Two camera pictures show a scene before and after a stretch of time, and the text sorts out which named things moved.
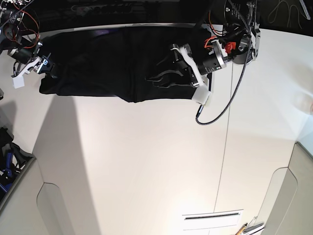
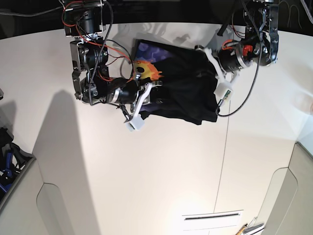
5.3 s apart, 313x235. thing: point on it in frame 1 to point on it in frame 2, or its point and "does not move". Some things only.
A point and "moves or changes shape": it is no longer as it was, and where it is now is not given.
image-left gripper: x=27 y=61 to x=131 y=95
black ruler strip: x=199 y=217 does not move
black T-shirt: x=135 y=63 moves or changes shape
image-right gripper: x=211 y=57 to x=228 y=60
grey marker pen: x=253 y=227 does not move
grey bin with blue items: x=14 y=162 does not move
